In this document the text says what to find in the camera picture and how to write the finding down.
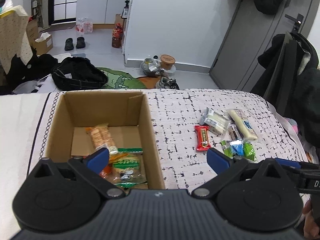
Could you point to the green snack packet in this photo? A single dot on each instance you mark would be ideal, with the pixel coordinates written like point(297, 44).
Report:
point(249, 152)

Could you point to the plastic bag of trash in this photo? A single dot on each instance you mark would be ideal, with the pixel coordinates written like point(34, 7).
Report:
point(151, 67)

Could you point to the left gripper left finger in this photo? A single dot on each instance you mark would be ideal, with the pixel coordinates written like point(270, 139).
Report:
point(89, 168)

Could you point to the blue snack packet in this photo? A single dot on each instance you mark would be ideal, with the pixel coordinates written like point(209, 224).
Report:
point(237, 147)

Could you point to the orange long cracker packet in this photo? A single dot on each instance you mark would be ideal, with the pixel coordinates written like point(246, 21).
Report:
point(101, 138)

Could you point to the black slipper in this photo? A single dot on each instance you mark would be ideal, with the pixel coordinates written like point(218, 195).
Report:
point(80, 42)
point(69, 44)

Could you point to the grey door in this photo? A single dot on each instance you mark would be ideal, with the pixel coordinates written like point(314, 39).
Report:
point(249, 35)

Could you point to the grey sneakers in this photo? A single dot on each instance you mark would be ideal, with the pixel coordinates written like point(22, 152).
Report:
point(166, 83)

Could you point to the black framed glass door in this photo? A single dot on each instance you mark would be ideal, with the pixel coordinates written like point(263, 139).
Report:
point(61, 11)

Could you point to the pack of water bottles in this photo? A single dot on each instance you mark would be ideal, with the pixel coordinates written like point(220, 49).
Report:
point(84, 25)

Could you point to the right hand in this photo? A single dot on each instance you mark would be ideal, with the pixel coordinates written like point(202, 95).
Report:
point(311, 229)

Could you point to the white kitchen cabinet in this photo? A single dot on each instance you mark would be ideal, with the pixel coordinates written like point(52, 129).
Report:
point(102, 13)

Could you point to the red chocolate bar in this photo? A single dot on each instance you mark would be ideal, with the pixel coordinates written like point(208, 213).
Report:
point(202, 138)

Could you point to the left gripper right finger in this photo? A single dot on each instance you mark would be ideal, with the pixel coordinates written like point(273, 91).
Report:
point(228, 170)

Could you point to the black slipper right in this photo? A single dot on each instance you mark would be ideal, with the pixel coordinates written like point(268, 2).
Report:
point(80, 42)

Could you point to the brown lidded round tub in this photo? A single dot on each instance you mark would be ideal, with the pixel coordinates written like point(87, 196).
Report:
point(167, 61)

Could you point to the white cheese stick packet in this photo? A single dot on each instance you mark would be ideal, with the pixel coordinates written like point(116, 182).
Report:
point(243, 124)

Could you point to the green dinosaur floor mat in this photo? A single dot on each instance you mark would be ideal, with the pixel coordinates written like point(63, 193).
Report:
point(120, 80)

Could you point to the white wafer clear packet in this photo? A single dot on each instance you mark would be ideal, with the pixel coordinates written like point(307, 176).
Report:
point(217, 123)

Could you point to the black bag on floor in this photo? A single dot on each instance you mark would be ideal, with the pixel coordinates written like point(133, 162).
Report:
point(77, 73)

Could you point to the dark brown snack packet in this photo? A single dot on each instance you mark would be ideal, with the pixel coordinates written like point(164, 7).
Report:
point(234, 133)

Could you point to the patterned white bed blanket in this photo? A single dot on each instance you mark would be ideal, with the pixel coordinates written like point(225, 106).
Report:
point(160, 139)

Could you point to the brown cardboard box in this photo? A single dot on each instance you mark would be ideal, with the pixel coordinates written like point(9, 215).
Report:
point(83, 122)

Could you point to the green round cracker packet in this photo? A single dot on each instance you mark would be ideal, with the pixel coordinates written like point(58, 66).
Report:
point(128, 170)

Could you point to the small orange snack packet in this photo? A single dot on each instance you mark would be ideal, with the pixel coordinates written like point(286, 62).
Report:
point(107, 170)

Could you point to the black coat on rack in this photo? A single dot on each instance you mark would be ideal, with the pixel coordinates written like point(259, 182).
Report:
point(290, 82)

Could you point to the black slipper left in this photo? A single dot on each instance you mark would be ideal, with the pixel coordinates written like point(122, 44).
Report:
point(69, 44)

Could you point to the red drink bottle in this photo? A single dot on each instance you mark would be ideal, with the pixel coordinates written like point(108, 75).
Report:
point(117, 35)

